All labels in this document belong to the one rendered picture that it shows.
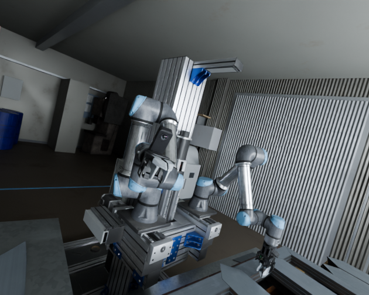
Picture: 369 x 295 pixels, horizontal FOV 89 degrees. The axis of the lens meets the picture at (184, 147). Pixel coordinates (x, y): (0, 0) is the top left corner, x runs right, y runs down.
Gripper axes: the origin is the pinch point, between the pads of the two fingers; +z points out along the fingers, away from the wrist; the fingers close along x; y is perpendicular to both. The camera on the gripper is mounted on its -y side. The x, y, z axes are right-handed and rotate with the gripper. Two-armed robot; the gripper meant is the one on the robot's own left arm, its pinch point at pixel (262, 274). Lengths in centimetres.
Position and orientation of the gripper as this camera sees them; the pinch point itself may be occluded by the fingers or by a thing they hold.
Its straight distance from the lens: 139.2
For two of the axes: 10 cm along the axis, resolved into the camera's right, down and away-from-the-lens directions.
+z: -2.5, 9.7, 0.6
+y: -7.5, -1.6, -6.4
